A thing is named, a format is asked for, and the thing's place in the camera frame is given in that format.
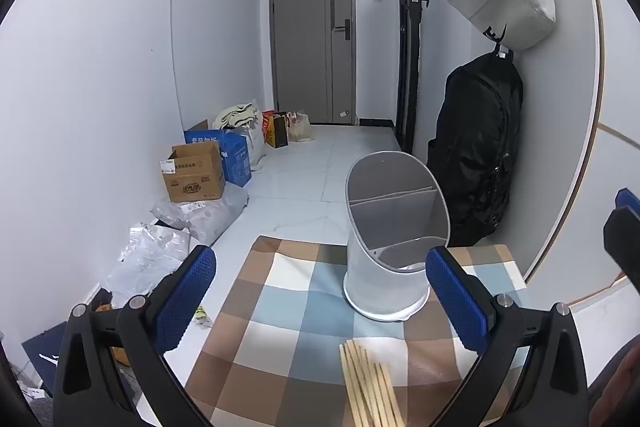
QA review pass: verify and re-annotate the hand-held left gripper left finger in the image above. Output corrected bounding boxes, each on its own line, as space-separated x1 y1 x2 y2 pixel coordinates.
51 245 217 427

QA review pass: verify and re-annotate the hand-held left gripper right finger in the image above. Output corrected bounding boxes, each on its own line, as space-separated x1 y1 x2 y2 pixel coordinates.
425 246 590 427

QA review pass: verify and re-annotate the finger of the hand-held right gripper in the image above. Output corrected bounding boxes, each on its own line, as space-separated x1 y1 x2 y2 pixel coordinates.
616 188 640 214
602 206 640 298

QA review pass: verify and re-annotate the grey mesh utensil holder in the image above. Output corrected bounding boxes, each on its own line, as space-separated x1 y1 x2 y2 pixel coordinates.
343 151 452 323

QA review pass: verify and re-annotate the bundle of wooden chopsticks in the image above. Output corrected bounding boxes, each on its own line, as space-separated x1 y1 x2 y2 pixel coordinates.
339 341 407 427

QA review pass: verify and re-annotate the clear crumpled plastic bag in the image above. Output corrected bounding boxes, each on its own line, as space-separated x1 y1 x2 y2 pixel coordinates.
100 223 191 298

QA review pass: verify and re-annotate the checkered tablecloth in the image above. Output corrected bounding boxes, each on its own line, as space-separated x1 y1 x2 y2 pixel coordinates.
184 235 532 427

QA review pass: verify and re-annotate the brown cardboard box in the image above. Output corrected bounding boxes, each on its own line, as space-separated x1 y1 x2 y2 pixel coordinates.
161 141 226 204

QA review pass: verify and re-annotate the white wardrobe panel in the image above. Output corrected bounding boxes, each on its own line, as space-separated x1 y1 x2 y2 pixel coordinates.
520 0 640 308

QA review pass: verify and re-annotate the blue cardboard box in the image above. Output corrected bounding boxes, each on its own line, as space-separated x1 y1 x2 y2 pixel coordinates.
184 119 252 188

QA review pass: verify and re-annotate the black backpack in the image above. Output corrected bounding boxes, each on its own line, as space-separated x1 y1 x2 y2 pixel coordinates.
426 52 525 248

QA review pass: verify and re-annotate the dark blue shoebox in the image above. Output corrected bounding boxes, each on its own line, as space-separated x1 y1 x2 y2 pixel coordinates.
21 322 68 398

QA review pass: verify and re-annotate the white plastic bag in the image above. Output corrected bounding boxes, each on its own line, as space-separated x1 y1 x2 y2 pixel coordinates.
240 99 267 172

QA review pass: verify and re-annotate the beige folded cloth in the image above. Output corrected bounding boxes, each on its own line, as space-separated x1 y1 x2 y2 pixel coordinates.
212 104 261 130

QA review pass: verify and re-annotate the orange and black paper bag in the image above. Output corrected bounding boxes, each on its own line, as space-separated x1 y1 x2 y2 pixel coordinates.
262 111 290 149

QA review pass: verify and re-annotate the pale plastic shopping bag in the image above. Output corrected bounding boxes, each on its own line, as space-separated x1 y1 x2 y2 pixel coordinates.
287 111 316 142

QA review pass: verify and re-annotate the black framed door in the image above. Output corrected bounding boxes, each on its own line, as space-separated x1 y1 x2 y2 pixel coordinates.
394 0 431 158

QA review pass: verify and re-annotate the grey entrance door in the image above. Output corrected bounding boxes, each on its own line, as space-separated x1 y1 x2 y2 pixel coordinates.
268 0 356 125

